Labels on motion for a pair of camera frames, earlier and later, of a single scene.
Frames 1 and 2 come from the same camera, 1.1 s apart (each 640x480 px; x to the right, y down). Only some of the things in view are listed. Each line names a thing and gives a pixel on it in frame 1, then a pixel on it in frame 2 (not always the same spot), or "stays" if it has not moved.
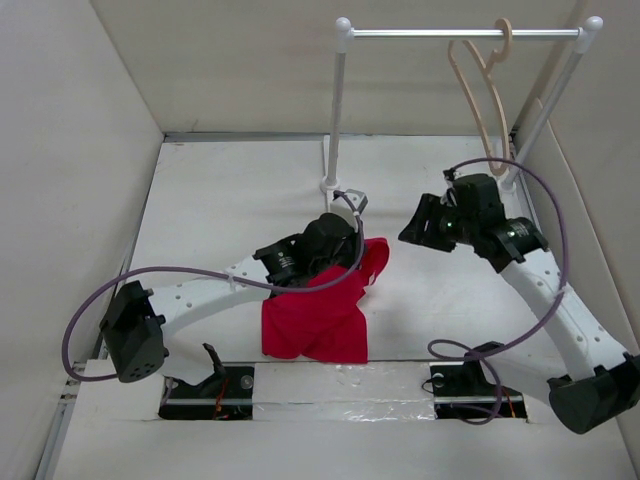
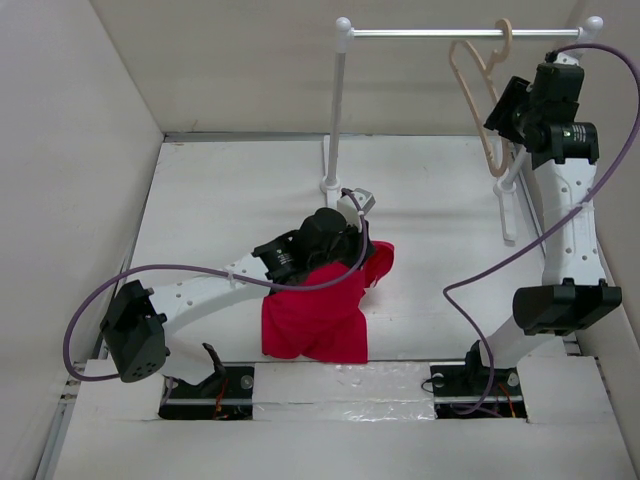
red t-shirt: (325, 325) stays
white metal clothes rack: (345, 33) stays
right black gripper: (429, 207) -> (501, 118)
